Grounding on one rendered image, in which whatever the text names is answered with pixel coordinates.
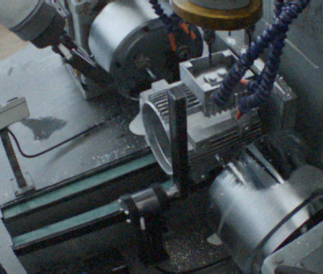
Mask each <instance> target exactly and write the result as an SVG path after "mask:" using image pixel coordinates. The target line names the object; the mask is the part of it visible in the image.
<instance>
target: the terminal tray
mask: <svg viewBox="0 0 323 274"><path fill-rule="evenodd" d="M225 52H227V53H228V55H226V54H225ZM211 57H212V67H210V66H209V61H210V60H209V55H206V56H203V57H199V58H196V59H194V60H188V61H186V62H184V63H182V64H179V68H180V79H181V83H184V84H186V86H188V88H190V90H191V91H192V93H193V94H195V96H196V97H197V99H199V100H200V104H201V106H202V112H203V114H204V116H205V117H207V118H209V119H210V116H211V115H213V116H214V117H216V115H217V113H218V114H221V113H222V111H224V112H227V109H229V110H230V111H232V107H234V108H237V105H238V104H239V103H240V101H241V98H243V97H246V96H251V95H253V94H254V93H252V92H251V91H248V90H247V88H246V86H245V85H244V84H242V83H241V82H239V84H238V85H237V86H236V88H235V89H234V90H233V92H232V94H231V95H230V99H229V101H228V103H227V104H225V106H223V107H220V106H217V105H216V104H214V103H213V101H212V99H211V95H212V94H213V93H214V92H215V91H216V92H217V91H218V89H219V85H220V84H221V83H223V79H224V78H226V75H227V73H229V71H230V69H232V66H233V65H234V64H235V63H236V62H237V60H238V58H237V57H236V56H235V55H234V54H233V53H232V52H231V51H230V50H226V51H221V52H218V53H214V54H211ZM186 64H189V66H186ZM242 79H245V80H248V81H249V80H250V79H251V80H254V74H253V73H252V72H251V71H250V70H249V71H248V74H246V75H245V76H243V78H242ZM205 85H208V86H209V87H208V88H207V87H205Z"/></svg>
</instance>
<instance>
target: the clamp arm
mask: <svg viewBox="0 0 323 274"><path fill-rule="evenodd" d="M167 100H168V112H169V123H170V147H171V159H172V170H173V182H174V184H173V186H174V187H172V189H175V188H176V189H175V190H174V195H175V194H176V193H178V195H176V196H175V197H178V199H179V201H184V200H187V199H189V177H188V172H189V171H191V166H190V165H189V164H188V128H187V111H186V107H188V99H187V98H186V95H185V94H184V93H183V92H182V91H181V90H180V89H179V88H178V87H177V86H175V87H172V88H170V89H167ZM176 190H177V191H176Z"/></svg>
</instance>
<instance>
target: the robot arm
mask: <svg viewBox="0 0 323 274"><path fill-rule="evenodd" d="M65 21H66V19H65V18H64V17H63V16H62V15H61V14H60V13H59V12H58V11H56V7H55V5H54V3H53V2H51V1H50V0H0V24H2V25H4V26H6V28H8V29H9V30H10V31H11V32H13V33H14V34H15V35H16V36H17V37H19V38H20V39H21V40H22V41H24V42H27V41H29V42H31V44H33V45H34V46H35V47H36V48H38V49H43V48H46V47H48V46H52V47H51V49H52V50H53V51H54V52H55V53H56V54H58V55H60V56H61V57H62V58H63V61H64V63H66V64H69V65H71V66H72V67H73V68H75V69H76V70H77V71H78V72H80V73H81V74H82V76H83V77H88V78H90V79H91V80H92V81H93V82H95V83H96V84H97V85H98V86H100V87H101V88H102V89H103V90H105V89H106V88H107V87H108V86H109V85H110V84H112V83H113V82H114V81H115V79H114V78H113V76H112V75H111V73H109V72H108V71H107V70H106V69H105V68H103V67H102V66H101V65H100V64H99V63H98V62H96V61H95V60H94V59H93V58H94V54H91V55H88V54H87V53H86V50H83V48H82V47H81V46H80V45H78V43H76V41H74V40H73V38H72V37H71V36H69V35H68V33H67V31H66V30H65V29H64V28H65V25H66V22H65Z"/></svg>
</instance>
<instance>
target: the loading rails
mask: <svg viewBox="0 0 323 274"><path fill-rule="evenodd" d="M222 169H223V167H222V166H218V167H216V168H215V169H213V170H209V178H208V179H205V180H203V181H201V182H199V183H195V181H194V180H193V179H192V180H190V181H189V199H187V200H184V201H179V199H178V197H173V198H171V199H170V203H171V206H170V211H167V212H164V213H163V214H164V215H165V216H166V225H164V226H162V227H161V229H162V236H163V242H165V241H167V240H169V239H171V238H175V237H176V232H175V231H174V229H173V228H172V227H173V226H175V225H176V224H179V223H181V222H183V221H185V220H189V219H191V218H194V217H195V216H197V215H199V214H202V213H204V203H205V199H206V196H207V190H208V189H210V186H211V184H213V182H214V181H215V179H216V178H217V176H218V175H219V173H220V172H221V170H222ZM156 182H158V183H160V184H161V185H162V186H163V187H164V189H165V190H166V189H168V188H170V187H173V183H172V180H171V179H169V177H167V175H165V172H163V170H162V168H161V167H160V166H159V163H157V161H156V158H155V156H154V155H153V151H152V149H151V147H150V146H147V147H146V148H142V149H140V150H138V151H136V152H133V153H131V154H128V155H126V156H122V157H119V158H116V159H115V160H112V161H109V162H107V163H105V164H103V165H101V166H96V167H94V168H91V169H90V170H87V171H83V172H81V173H80V174H77V175H73V176H71V177H69V178H67V179H63V180H61V181H58V182H56V183H54V184H51V185H49V186H46V187H44V188H40V189H38V190H37V191H33V192H31V193H29V194H25V195H24V196H21V197H17V198H15V199H13V200H10V201H8V202H5V203H3V204H1V205H0V218H1V220H2V223H3V224H4V226H5V228H6V230H7V231H8V233H9V235H10V236H8V237H7V239H8V241H9V243H10V246H11V249H12V251H13V253H14V254H15V256H16V257H17V258H18V260H19V262H20V263H21V265H22V267H23V268H24V269H25V271H26V272H27V273H28V274H34V273H36V272H40V271H42V270H43V271H44V270H47V269H49V268H53V267H56V266H57V267H58V266H59V265H63V264H66V263H72V262H75V261H78V260H81V259H83V258H85V257H89V256H90V255H91V256H92V255H93V254H98V253H100V252H103V251H105V250H109V249H112V248H115V247H119V246H122V245H126V244H128V243H130V242H133V241H136V240H138V239H139V238H138V237H137V232H136V230H135V228H134V226H133V224H130V223H127V220H128V219H127V218H126V216H125V214H124V212H121V211H120V209H121V208H122V207H121V205H120V204H119V203H118V200H119V197H120V196H123V195H125V194H127V193H129V194H130V193H133V192H138V191H139V190H141V189H144V188H146V187H147V186H148V185H149V184H153V183H156Z"/></svg>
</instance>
